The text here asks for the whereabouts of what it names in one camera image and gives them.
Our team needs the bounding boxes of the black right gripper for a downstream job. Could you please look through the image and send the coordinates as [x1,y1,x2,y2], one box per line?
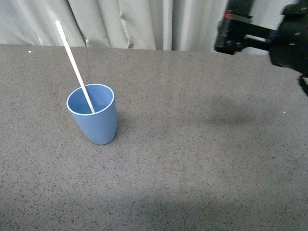
[214,0,308,93]

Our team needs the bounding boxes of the white chopstick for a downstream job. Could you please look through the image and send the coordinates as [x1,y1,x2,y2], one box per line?
[55,20,95,113]

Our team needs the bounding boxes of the blue plastic cup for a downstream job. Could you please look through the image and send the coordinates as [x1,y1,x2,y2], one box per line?
[66,84,117,145]

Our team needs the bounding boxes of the grey pleated curtain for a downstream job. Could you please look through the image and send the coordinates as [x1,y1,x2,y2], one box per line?
[0,0,308,55]

